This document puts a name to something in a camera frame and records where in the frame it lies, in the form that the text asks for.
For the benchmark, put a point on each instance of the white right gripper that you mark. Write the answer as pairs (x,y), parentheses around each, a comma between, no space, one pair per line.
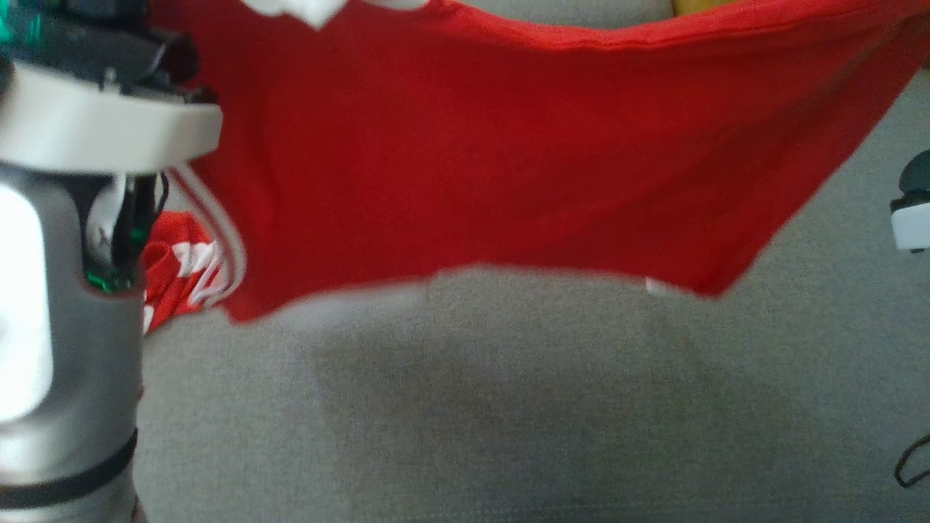
(917,225)

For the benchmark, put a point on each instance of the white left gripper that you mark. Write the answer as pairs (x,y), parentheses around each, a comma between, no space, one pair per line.
(94,123)

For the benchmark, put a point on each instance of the red white basketball jersey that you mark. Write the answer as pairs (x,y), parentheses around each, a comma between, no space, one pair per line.
(472,145)

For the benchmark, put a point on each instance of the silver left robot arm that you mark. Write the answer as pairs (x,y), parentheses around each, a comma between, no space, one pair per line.
(65,363)

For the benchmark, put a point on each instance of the red mesh white-banded garment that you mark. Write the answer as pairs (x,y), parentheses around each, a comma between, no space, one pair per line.
(163,276)

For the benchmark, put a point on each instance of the yellow sofa back cushion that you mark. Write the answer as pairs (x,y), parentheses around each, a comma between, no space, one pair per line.
(697,6)

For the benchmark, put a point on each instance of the grey sofa seat cushion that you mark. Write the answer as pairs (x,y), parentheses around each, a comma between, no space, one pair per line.
(581,13)

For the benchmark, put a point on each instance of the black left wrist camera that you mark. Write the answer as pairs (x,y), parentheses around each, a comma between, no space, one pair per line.
(109,51)

